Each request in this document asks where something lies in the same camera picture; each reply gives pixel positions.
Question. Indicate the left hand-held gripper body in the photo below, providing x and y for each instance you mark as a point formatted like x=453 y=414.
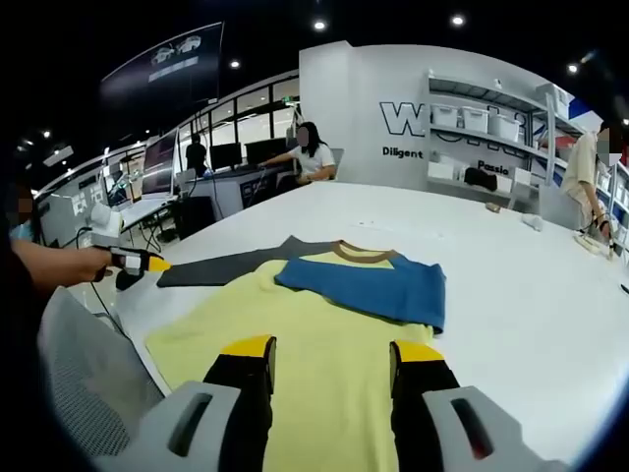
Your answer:
x=105 y=223

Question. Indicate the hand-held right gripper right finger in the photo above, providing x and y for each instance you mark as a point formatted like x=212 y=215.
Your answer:
x=417 y=408

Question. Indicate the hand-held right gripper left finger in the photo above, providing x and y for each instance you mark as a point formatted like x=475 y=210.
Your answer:
x=245 y=408

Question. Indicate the yellow blue grey garment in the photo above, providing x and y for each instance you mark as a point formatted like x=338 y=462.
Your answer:
x=314 y=344

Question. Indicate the person's left hand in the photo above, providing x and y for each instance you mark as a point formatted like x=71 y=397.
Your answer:
x=93 y=263

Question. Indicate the large display screen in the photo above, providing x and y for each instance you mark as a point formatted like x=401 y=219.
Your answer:
x=159 y=164

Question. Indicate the grey mesh office chair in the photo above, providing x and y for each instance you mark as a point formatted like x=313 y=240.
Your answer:
x=83 y=373

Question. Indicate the black computer monitor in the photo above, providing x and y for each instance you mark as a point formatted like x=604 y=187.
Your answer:
x=226 y=156
x=265 y=151

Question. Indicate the dark hanging banner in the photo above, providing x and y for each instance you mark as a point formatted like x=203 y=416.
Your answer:
x=167 y=64

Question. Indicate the small brown object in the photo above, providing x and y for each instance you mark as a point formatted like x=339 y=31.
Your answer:
x=493 y=207

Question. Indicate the white crumpled cloth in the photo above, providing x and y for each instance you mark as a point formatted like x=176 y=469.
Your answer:
x=533 y=221

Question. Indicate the beige cloth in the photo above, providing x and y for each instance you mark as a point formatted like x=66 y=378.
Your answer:
x=589 y=244

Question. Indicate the black bag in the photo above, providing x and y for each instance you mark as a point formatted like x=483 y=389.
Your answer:
x=480 y=178

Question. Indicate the white shelf rack with bins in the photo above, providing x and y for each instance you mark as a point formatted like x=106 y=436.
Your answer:
x=620 y=196

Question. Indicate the white storage bin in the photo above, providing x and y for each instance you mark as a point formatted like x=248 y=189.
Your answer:
x=449 y=117
x=475 y=120
x=505 y=127

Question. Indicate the grey metal shelf rack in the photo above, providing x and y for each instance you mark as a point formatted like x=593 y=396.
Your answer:
x=551 y=137

